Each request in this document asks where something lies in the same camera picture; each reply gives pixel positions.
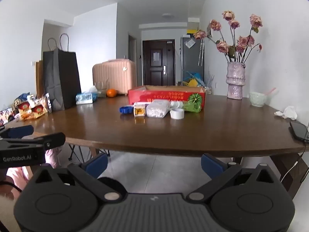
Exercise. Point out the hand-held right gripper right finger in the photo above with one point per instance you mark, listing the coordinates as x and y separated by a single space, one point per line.
212 166

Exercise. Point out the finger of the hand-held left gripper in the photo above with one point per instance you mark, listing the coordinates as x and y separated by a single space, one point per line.
52 141
21 131

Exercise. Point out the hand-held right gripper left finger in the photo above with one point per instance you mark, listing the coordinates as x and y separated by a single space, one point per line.
95 165

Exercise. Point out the green clear plastic packet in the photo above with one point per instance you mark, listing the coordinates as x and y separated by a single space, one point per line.
192 107

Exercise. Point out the white round plastic cup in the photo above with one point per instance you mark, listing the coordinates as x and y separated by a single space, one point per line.
177 114

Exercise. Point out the blue ridged plastic cap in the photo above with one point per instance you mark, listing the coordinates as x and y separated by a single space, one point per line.
126 110

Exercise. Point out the white and yellow cube box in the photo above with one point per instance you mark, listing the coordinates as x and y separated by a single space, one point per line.
140 110

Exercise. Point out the small white bottle cap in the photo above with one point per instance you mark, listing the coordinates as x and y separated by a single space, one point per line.
176 104

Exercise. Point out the clear cotton swab container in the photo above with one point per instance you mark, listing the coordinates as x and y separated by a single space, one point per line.
158 108

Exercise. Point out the red cardboard box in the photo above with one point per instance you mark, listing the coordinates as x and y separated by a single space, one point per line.
164 95

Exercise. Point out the person's pink clothing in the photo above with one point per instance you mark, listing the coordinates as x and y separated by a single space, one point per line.
18 176

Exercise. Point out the printed photo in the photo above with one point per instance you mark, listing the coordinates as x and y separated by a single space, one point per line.
6 116

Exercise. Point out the orange red snack packets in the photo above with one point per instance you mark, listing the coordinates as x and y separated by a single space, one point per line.
31 111

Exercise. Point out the folding stool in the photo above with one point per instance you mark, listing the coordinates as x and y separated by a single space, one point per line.
74 151

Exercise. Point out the small white bottle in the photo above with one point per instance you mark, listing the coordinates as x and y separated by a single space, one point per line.
31 100

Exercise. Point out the silver foil packet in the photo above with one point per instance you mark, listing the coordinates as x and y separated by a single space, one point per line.
47 102

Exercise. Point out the blue tissue pack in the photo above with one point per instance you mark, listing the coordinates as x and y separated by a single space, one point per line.
85 98

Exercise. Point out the brown paper bag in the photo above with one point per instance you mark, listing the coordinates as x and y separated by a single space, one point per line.
39 79

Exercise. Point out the black paper bag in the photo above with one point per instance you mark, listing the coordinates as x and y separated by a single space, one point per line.
61 77

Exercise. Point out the clear drinking glass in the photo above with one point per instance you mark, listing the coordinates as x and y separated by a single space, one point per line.
101 89

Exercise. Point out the orange fruit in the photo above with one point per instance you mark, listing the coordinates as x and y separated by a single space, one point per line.
111 93

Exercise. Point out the pale green bowl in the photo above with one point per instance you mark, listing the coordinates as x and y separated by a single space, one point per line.
257 99

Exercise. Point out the pink textured vase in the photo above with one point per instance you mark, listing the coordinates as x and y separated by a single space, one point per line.
235 82

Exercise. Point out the yellow and blue plastic pile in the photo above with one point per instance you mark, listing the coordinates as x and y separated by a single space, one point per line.
193 79

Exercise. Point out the pink suitcase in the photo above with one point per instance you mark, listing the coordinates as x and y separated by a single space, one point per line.
113 76

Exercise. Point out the crumpled white tissue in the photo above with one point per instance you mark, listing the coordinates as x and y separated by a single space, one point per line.
288 112

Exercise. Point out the pink spoon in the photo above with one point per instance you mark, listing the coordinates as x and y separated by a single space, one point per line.
269 91

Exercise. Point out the black smartphone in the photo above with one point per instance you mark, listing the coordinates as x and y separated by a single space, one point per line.
299 130

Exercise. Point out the grey refrigerator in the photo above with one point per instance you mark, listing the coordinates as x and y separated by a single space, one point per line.
192 60

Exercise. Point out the silver hanging strips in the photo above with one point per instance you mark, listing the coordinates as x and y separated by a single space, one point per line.
201 53

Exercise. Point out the dark brown door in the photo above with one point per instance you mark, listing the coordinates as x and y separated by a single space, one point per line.
158 62

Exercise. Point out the dried pink roses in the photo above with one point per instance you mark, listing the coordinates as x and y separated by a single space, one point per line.
242 42

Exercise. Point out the round ceiling lamp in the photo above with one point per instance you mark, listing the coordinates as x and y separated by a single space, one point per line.
168 16

